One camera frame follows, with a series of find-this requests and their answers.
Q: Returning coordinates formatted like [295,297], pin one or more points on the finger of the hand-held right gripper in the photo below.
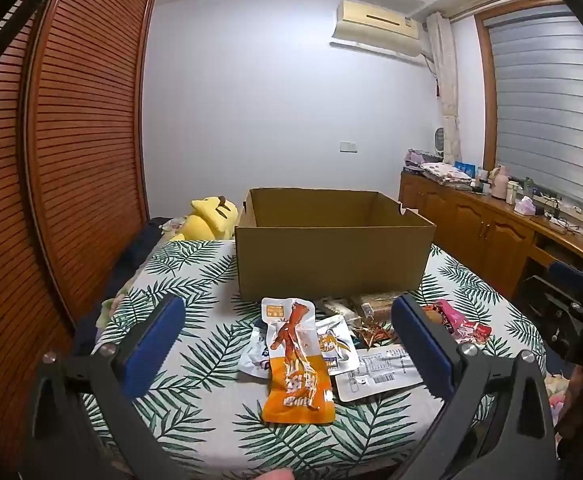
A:
[569,272]
[541,292]

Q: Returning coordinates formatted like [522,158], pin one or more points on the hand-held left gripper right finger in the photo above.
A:
[424,350]

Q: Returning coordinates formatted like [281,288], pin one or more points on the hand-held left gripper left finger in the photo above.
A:
[154,347]

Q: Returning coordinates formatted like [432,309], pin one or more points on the large white snack pouch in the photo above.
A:
[371,375]

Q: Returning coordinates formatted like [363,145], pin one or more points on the white and blue snack packet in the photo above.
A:
[255,355]

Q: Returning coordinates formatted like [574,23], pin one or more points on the orange snack packet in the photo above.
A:
[296,385]

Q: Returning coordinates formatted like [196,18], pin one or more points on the brown cardboard box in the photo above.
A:
[331,255]

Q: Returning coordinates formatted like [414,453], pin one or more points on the person's left hand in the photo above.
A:
[276,475]

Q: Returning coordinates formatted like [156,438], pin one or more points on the pink snack packet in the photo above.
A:
[459,325]

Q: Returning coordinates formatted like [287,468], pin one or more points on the gold candy wrapper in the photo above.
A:
[374,336]

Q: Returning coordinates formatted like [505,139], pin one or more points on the brown cracker packet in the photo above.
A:
[376,305]

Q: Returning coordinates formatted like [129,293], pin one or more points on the pink tissue box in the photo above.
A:
[525,206]

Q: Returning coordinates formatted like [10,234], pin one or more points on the floral bed sheet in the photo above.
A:
[555,392]

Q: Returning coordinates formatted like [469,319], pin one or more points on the dark blue blanket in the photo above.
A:
[121,270]

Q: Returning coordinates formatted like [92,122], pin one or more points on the white and yellow snack packet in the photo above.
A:
[337,350]

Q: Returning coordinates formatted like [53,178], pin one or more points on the green bottle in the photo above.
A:
[527,187]

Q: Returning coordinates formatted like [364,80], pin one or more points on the wooden cabinet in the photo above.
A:
[471,225]

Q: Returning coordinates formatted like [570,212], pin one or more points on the small white snack packet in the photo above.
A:
[336,306]

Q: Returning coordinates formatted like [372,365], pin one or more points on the white cup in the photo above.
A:
[511,192]

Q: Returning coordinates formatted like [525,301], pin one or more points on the pink thermos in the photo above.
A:
[498,180]

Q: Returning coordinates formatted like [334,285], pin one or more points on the yellow plush toy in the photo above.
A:
[211,217]

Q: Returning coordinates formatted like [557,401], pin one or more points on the small blue box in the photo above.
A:
[465,167]

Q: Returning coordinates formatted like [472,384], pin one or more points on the clutter on sideboard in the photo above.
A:
[439,170]

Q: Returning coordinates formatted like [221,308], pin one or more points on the grey window blind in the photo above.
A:
[551,100]

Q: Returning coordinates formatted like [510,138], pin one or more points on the small white fan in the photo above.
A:
[439,138]

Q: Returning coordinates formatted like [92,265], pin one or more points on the wooden louvered wardrobe door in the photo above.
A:
[91,135]
[1,235]

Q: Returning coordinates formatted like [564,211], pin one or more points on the cream curtain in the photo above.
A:
[446,85]

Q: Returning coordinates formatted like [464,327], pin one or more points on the white air conditioner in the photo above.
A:
[376,27]

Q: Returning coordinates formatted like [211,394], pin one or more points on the wooden window frame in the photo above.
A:
[486,85]

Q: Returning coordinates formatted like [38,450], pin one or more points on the white wall socket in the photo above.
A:
[348,147]

